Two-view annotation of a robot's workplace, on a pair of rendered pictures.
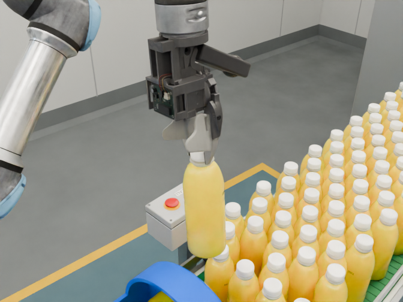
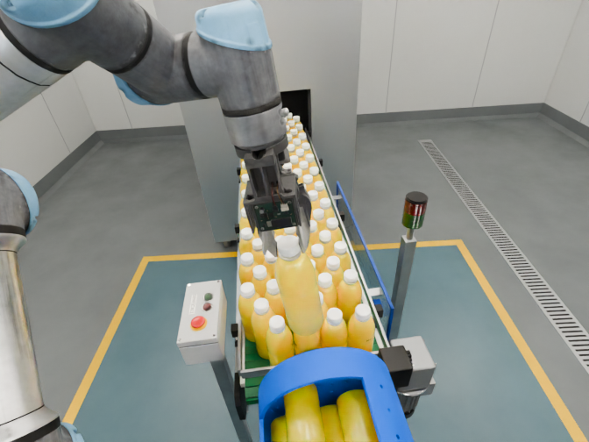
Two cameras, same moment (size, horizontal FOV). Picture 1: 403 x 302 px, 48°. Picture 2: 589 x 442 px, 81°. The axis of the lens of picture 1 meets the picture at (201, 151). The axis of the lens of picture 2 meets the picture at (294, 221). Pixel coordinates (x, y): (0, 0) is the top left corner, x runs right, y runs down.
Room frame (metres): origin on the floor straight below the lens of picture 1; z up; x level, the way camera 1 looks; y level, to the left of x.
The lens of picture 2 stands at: (0.32, 0.32, 1.83)
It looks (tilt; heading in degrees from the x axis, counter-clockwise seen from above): 37 degrees down; 311
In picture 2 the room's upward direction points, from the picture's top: 4 degrees counter-clockwise
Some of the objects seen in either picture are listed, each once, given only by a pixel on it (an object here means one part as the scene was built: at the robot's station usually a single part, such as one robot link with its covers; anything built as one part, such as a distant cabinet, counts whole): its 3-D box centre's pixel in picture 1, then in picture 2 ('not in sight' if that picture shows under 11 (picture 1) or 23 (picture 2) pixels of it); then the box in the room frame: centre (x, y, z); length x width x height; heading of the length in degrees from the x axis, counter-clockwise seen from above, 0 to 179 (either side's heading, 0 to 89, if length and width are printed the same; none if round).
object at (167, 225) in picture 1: (186, 210); (204, 319); (0.93, 0.04, 1.05); 0.20 x 0.10 x 0.10; 136
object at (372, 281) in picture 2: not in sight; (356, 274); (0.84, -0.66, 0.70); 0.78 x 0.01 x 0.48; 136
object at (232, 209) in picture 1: (232, 211); (247, 290); (0.87, -0.08, 1.10); 0.04 x 0.04 x 0.02
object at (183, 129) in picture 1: (177, 131); (266, 240); (0.63, 0.04, 1.48); 0.06 x 0.03 x 0.09; 130
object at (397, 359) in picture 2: not in sight; (392, 368); (0.47, -0.20, 0.95); 0.10 x 0.07 x 0.10; 46
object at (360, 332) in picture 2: not in sight; (360, 336); (0.57, -0.20, 1.00); 0.07 x 0.07 x 0.19
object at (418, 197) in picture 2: not in sight; (413, 217); (0.60, -0.55, 1.18); 0.06 x 0.06 x 0.16
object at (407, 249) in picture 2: not in sight; (390, 338); (0.60, -0.55, 0.55); 0.04 x 0.04 x 1.10; 46
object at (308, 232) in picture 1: (308, 233); not in sight; (0.79, -0.26, 1.10); 0.04 x 0.04 x 0.02
